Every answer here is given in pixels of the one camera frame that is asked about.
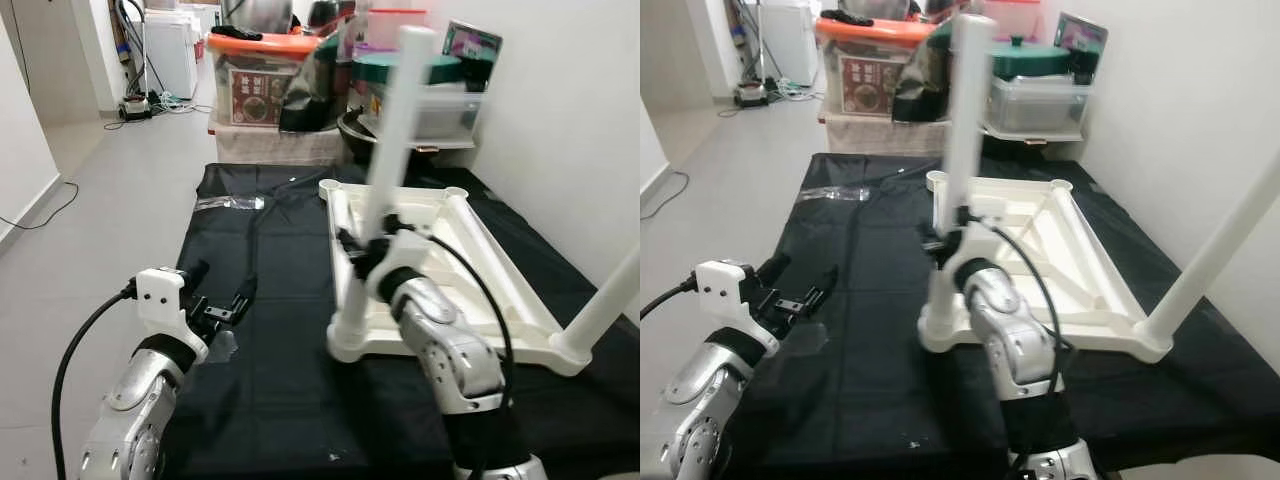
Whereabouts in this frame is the white plastic children table top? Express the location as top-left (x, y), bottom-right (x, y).
top-left (918, 170), bottom-right (1173, 363)
top-left (318, 178), bottom-right (593, 377)

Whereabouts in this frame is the black wok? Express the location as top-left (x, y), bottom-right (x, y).
top-left (338, 108), bottom-right (441, 166)

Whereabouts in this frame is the beige cloth-covered bench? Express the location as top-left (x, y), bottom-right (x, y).
top-left (213, 125), bottom-right (346, 166)
top-left (820, 112), bottom-right (951, 156)

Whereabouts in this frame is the clear plastic container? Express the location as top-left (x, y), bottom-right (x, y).
top-left (355, 85), bottom-right (486, 141)
top-left (985, 72), bottom-right (1091, 136)

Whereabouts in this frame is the dark glossy bag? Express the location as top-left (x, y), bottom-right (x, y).
top-left (893, 30), bottom-right (956, 123)
top-left (280, 40), bottom-right (361, 134)

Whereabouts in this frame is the green pot lid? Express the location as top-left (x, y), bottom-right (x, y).
top-left (350, 50), bottom-right (476, 89)
top-left (990, 38), bottom-right (1076, 76)

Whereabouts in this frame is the orange-lid storage box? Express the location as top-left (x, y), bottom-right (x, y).
top-left (205, 30), bottom-right (321, 131)
top-left (815, 15), bottom-right (931, 119)

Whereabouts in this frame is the purple-lid plastic container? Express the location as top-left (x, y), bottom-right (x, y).
top-left (360, 8), bottom-right (431, 51)
top-left (975, 0), bottom-right (1046, 41)

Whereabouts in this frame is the green picture box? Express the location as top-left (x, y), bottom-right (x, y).
top-left (440, 20), bottom-right (503, 91)
top-left (1050, 12), bottom-right (1109, 86)

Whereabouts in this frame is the white fridge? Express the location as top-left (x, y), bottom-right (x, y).
top-left (145, 10), bottom-right (201, 101)
top-left (755, 0), bottom-right (821, 89)

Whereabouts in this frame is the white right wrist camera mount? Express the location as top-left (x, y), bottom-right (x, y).
top-left (940, 222), bottom-right (991, 291)
top-left (365, 225), bottom-right (426, 301)

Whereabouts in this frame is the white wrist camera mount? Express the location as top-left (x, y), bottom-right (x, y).
top-left (697, 260), bottom-right (781, 346)
top-left (940, 222), bottom-right (991, 291)
top-left (365, 225), bottom-right (426, 301)
top-left (135, 267), bottom-right (211, 346)

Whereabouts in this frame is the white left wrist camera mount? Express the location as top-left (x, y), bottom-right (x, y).
top-left (697, 260), bottom-right (781, 346)
top-left (135, 267), bottom-right (211, 346)

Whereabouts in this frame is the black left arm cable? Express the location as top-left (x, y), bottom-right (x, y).
top-left (50, 285), bottom-right (141, 480)
top-left (640, 275), bottom-right (701, 321)

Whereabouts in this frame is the thin black floor cable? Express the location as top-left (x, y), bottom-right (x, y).
top-left (640, 170), bottom-right (693, 221)
top-left (0, 180), bottom-right (81, 231)

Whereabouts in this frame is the black hanging cable bundle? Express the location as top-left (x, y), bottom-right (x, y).
top-left (730, 0), bottom-right (776, 86)
top-left (115, 0), bottom-right (166, 101)

